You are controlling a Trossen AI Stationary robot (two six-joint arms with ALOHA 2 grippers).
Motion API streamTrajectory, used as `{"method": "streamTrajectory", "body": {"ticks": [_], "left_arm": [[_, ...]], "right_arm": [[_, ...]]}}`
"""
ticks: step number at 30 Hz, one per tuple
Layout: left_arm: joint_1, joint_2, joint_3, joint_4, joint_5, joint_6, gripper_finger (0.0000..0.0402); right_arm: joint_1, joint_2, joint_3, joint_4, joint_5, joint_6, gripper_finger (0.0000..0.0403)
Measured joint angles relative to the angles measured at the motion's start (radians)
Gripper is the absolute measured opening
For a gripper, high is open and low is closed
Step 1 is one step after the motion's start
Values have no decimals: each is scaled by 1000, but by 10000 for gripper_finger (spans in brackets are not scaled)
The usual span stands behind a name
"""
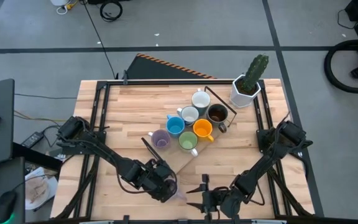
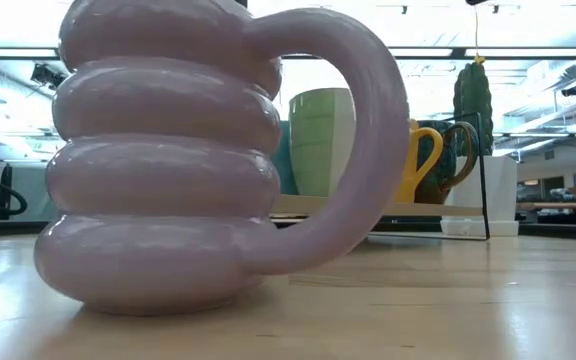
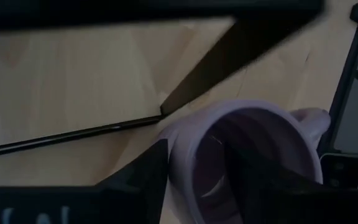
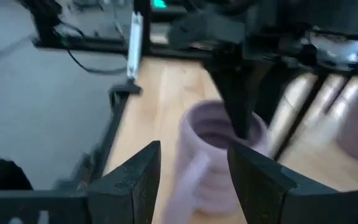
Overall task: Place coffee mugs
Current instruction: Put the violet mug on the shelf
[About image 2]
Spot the green mug brown rim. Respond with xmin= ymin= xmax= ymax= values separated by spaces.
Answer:
xmin=287 ymin=87 xmax=357 ymax=198

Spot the yellow mug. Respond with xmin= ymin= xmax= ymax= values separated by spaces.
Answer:
xmin=394 ymin=118 xmax=444 ymax=204

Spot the dark teal mug brown handle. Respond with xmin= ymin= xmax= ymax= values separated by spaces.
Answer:
xmin=414 ymin=119 xmax=480 ymax=205

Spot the green cactus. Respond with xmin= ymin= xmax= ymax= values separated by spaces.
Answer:
xmin=452 ymin=60 xmax=495 ymax=157

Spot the black ceiling-mounted device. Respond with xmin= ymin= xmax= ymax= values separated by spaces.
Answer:
xmin=30 ymin=63 xmax=67 ymax=91

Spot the light wooden desk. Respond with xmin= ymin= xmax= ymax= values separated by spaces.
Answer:
xmin=517 ymin=187 xmax=576 ymax=226

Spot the lilac ribbed ring mug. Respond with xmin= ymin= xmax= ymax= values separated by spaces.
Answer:
xmin=33 ymin=0 xmax=412 ymax=317

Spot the yellow hanging cord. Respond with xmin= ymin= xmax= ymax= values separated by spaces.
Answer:
xmin=472 ymin=5 xmax=487 ymax=65

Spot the black aluminium table frame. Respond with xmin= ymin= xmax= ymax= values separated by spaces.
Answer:
xmin=0 ymin=214 xmax=576 ymax=244

